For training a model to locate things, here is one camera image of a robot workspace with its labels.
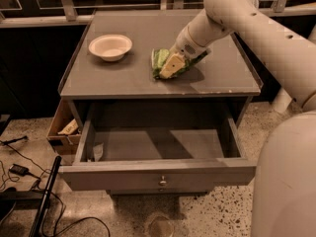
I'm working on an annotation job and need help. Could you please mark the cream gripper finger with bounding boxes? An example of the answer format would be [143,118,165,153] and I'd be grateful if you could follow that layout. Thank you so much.
[159,53,186,79]

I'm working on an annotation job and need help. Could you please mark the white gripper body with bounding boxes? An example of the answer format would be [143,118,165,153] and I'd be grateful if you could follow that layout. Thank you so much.
[170,27,209,60]

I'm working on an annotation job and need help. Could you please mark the green jalapeno chip bag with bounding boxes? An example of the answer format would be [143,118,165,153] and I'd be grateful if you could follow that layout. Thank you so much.
[151,48,206,79]

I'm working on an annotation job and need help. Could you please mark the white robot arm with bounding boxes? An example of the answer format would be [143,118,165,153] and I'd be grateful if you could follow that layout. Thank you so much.
[160,0,316,237]

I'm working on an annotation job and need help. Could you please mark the grey drawer cabinet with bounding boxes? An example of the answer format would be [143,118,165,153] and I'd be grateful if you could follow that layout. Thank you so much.
[57,9,264,196]

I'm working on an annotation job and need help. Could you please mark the open grey top drawer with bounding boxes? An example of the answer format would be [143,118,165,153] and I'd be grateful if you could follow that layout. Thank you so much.
[60,101,256,195]

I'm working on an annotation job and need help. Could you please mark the round metal drawer knob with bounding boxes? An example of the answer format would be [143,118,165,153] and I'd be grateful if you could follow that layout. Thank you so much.
[158,176,168,187]

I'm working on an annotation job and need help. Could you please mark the white paper bowl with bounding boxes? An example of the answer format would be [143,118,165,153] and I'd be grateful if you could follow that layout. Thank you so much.
[88,35,132,62]

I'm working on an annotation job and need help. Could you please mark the crumpled white paper scrap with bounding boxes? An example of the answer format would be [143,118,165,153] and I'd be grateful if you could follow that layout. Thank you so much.
[93,143,104,162]

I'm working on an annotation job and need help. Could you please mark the white packet in box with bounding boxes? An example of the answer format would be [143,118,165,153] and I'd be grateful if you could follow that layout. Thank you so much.
[57,118,78,135]

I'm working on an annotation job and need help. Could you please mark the brown cardboard box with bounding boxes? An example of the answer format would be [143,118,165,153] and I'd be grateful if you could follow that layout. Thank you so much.
[47,101,81,155]

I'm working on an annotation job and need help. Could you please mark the metal window railing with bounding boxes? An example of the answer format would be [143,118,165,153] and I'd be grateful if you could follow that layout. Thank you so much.
[0,0,315,29]

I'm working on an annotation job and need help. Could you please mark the black tool on floor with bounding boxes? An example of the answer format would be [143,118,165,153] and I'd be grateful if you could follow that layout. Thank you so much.
[0,135,28,145]

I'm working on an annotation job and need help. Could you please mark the black power adapter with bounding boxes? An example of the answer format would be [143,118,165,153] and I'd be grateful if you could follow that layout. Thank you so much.
[9,164,29,177]

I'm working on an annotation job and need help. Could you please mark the black pole on floor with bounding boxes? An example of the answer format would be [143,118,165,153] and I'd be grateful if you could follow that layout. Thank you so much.
[29,156,61,237]

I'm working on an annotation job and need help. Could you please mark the black cable on floor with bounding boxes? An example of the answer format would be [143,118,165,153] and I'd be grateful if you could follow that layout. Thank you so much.
[0,141,112,237]

